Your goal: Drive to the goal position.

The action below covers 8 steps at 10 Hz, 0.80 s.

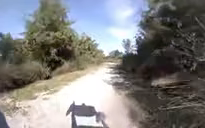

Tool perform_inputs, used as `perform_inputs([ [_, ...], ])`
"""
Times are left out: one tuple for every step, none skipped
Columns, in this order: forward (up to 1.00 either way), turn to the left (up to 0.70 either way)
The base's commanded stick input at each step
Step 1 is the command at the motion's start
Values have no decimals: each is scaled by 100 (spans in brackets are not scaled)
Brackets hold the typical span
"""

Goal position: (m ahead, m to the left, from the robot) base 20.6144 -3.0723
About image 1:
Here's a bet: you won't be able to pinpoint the distant trees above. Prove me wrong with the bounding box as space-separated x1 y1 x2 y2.
108 49 124 60

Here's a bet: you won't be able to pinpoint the dry grass verge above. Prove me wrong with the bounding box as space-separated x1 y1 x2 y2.
0 63 102 112

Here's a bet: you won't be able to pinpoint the row of trees and bushes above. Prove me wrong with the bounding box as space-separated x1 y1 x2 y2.
0 0 106 93

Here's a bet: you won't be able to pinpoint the pale sandy dirt path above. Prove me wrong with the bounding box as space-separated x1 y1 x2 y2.
3 61 138 128

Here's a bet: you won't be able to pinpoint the dark dense trees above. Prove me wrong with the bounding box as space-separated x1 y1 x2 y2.
121 0 205 81

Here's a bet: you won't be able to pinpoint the brush-covered ground with branches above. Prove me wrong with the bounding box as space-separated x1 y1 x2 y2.
106 62 205 128

